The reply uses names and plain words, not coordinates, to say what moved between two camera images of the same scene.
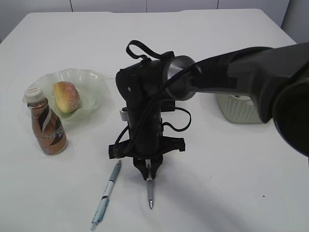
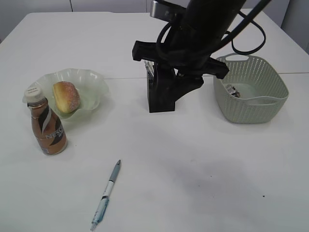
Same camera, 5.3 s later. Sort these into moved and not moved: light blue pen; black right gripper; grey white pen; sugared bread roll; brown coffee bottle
Moved: grey white pen; black right gripper
Not moved: sugared bread roll; brown coffee bottle; light blue pen
